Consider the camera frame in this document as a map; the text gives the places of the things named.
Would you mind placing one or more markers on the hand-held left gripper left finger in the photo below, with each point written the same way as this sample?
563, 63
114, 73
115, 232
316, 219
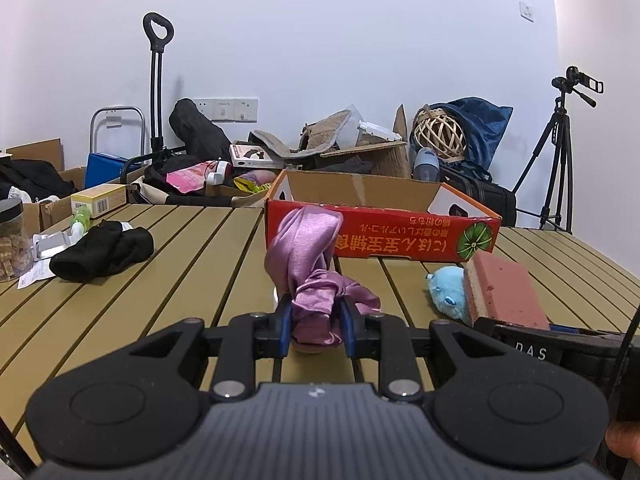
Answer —
284, 330

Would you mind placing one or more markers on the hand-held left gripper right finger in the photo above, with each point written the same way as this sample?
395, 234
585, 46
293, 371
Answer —
348, 332

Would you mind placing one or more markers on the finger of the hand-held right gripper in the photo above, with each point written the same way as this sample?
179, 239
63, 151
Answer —
570, 330

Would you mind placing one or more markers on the purple satin cloth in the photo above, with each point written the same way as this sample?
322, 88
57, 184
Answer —
305, 260

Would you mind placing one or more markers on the pink sponge block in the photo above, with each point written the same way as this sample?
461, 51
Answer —
505, 285

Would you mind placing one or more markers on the light blue plush toy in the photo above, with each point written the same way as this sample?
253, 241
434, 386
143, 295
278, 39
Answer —
447, 292

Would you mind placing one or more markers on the person's right hand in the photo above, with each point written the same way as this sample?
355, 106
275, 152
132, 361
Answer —
625, 442

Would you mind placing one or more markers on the red cardboard box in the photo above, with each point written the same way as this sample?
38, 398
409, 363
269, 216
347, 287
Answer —
380, 245

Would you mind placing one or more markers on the tan slatted folding table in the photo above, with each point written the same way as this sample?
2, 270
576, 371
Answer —
200, 270

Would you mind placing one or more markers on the yellow green packet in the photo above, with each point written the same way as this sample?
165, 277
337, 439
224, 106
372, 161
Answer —
252, 182

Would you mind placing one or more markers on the black suitcase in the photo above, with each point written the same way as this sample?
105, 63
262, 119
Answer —
485, 200

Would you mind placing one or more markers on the tan open cardboard box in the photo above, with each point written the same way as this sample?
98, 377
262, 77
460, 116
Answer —
385, 160

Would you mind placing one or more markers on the white and maroon box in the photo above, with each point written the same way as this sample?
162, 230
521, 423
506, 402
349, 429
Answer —
252, 156

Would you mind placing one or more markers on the black tripod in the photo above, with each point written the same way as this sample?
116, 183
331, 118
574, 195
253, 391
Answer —
560, 150

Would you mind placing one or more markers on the pink packet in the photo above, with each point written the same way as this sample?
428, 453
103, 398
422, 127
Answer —
187, 177

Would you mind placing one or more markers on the blue grey bottle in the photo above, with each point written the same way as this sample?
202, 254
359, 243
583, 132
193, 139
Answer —
426, 165

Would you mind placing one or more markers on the black cloth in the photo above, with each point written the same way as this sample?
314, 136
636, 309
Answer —
100, 255

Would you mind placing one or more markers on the grey beige fleece mat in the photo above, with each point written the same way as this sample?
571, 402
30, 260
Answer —
320, 132

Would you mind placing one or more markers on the white plastic container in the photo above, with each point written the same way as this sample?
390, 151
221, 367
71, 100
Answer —
377, 131

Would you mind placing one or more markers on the black bag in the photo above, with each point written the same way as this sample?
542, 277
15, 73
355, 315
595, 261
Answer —
195, 130

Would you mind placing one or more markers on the rattan ball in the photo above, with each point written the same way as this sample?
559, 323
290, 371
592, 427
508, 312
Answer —
440, 132

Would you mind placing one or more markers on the blue velvet bag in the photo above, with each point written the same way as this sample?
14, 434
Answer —
485, 125

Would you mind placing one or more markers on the yellow box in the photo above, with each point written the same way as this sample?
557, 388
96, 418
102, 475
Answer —
97, 199

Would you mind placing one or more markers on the green and white bottle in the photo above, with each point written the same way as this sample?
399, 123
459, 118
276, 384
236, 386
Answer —
81, 220

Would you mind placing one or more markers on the blue storage box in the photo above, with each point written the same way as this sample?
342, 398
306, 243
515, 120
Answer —
105, 170

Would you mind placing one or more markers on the white paper packet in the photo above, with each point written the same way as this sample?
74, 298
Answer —
45, 260

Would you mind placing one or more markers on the clear snack jar black lid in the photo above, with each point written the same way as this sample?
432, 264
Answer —
12, 245

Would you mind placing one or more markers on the pile of black clothes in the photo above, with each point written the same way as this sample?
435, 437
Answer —
30, 177

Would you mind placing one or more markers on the open flap cardboard box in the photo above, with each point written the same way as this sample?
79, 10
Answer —
40, 152

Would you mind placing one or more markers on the white wall socket panel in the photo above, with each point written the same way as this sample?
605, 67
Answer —
225, 109

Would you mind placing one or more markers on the small white wall socket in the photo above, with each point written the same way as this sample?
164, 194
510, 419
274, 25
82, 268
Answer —
526, 11

